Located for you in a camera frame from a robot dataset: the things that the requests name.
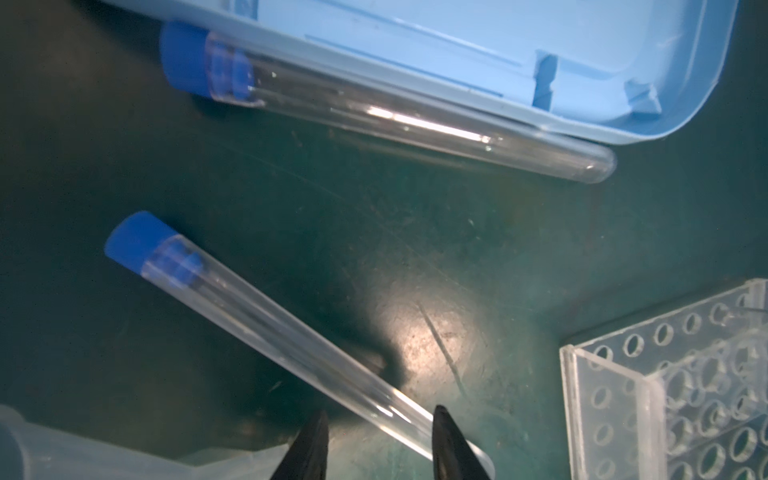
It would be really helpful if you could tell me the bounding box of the clear acrylic test tube rack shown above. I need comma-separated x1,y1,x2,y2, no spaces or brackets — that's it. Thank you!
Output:
559,279,767,479

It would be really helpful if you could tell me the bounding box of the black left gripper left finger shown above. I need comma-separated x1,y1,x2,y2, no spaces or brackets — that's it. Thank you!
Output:
270,410,329,480

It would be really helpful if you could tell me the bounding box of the test tube blue cap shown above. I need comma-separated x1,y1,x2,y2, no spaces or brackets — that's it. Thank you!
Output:
159,22,617,184
104,211,496,479

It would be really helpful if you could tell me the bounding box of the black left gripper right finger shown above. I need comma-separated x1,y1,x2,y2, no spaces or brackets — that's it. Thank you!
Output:
431,405,490,480

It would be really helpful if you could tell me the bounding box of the light blue plastic lid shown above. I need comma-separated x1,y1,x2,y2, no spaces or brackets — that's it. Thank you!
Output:
123,1,738,145

